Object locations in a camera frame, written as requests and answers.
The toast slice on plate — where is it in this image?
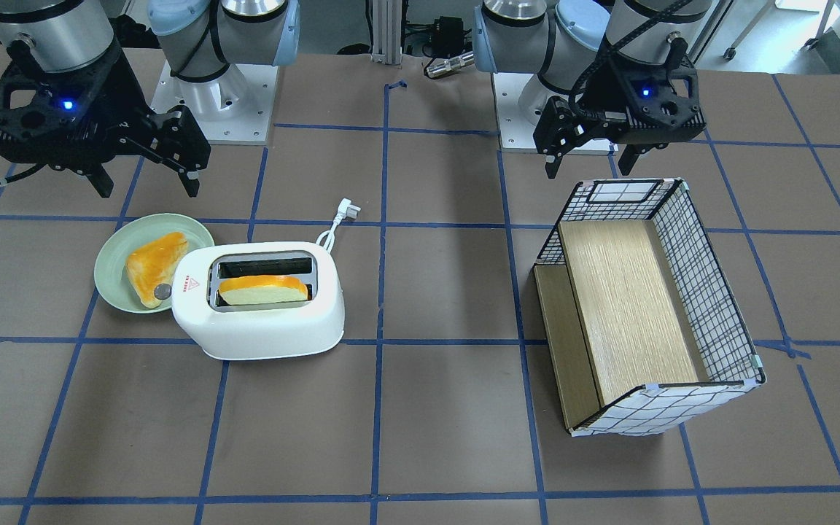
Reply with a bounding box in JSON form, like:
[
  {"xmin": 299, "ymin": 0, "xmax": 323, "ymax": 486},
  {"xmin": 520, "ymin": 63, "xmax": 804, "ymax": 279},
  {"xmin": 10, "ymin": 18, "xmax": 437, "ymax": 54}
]
[{"xmin": 125, "ymin": 230, "xmax": 189, "ymax": 308}]

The white toaster power cord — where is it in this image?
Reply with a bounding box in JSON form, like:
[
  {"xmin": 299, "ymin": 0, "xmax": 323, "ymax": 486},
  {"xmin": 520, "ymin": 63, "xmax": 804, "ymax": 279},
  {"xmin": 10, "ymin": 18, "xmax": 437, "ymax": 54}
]
[{"xmin": 315, "ymin": 198, "xmax": 362, "ymax": 254}]

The black power adapter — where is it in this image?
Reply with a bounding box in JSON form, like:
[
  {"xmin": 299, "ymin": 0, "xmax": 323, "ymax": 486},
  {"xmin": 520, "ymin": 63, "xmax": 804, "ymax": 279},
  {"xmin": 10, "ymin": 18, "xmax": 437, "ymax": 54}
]
[{"xmin": 430, "ymin": 16, "xmax": 464, "ymax": 58}]

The aluminium frame post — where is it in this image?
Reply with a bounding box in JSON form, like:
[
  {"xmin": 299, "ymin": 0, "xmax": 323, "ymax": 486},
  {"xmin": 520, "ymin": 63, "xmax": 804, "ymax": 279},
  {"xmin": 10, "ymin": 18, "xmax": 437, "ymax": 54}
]
[{"xmin": 367, "ymin": 1, "xmax": 405, "ymax": 68}]

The white two-slot toaster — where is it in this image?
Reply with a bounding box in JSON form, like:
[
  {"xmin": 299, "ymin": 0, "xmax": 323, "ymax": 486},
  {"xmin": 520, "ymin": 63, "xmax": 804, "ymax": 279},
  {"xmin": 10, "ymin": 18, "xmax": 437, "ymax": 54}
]
[{"xmin": 171, "ymin": 241, "xmax": 346, "ymax": 361}]

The bread slice in toaster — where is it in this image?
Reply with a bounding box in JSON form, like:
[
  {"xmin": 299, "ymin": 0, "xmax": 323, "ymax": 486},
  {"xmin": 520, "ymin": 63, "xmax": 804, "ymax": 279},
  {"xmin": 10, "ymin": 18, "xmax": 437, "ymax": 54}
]
[{"xmin": 219, "ymin": 275, "xmax": 310, "ymax": 306}]

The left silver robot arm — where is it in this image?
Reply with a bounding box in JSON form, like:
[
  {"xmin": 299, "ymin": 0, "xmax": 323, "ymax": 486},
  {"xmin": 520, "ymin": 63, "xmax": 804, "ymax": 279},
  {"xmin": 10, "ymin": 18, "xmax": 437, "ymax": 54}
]
[{"xmin": 472, "ymin": 1, "xmax": 710, "ymax": 179}]

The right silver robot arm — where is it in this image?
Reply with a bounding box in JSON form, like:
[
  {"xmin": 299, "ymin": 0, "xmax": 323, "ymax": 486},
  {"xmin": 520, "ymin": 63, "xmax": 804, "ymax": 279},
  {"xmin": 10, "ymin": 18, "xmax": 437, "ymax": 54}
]
[{"xmin": 0, "ymin": 1, "xmax": 300, "ymax": 198}]

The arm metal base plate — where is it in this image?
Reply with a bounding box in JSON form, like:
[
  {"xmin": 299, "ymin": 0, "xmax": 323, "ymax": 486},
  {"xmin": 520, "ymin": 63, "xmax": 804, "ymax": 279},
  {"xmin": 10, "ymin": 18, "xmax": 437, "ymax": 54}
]
[
  {"xmin": 150, "ymin": 63, "xmax": 282, "ymax": 146},
  {"xmin": 492, "ymin": 73, "xmax": 554, "ymax": 153}
]

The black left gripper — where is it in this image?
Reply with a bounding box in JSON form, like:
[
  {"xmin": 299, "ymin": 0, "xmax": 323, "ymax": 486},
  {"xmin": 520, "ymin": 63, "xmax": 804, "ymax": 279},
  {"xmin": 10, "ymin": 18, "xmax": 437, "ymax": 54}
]
[{"xmin": 533, "ymin": 36, "xmax": 707, "ymax": 179}]

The light green plate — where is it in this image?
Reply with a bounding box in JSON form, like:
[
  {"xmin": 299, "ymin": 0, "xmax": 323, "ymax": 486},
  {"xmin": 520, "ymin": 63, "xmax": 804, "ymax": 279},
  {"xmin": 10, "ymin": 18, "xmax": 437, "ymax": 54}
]
[{"xmin": 94, "ymin": 213, "xmax": 214, "ymax": 314}]

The silver metal connector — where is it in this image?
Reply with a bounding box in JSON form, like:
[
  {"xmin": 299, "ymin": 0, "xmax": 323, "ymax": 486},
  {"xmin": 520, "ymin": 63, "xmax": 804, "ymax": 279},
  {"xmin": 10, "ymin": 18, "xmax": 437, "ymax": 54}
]
[{"xmin": 422, "ymin": 51, "xmax": 475, "ymax": 80}]

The wire grid shelf with wood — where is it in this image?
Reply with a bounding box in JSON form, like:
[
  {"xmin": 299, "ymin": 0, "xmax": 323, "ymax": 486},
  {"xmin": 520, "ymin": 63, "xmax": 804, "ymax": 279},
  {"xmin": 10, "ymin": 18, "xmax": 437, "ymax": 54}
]
[{"xmin": 532, "ymin": 177, "xmax": 767, "ymax": 438}]

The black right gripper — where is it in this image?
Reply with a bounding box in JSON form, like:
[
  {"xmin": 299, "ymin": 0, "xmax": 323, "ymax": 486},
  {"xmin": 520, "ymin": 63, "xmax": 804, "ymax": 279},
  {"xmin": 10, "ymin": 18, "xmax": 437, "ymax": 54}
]
[{"xmin": 0, "ymin": 39, "xmax": 212, "ymax": 198}]

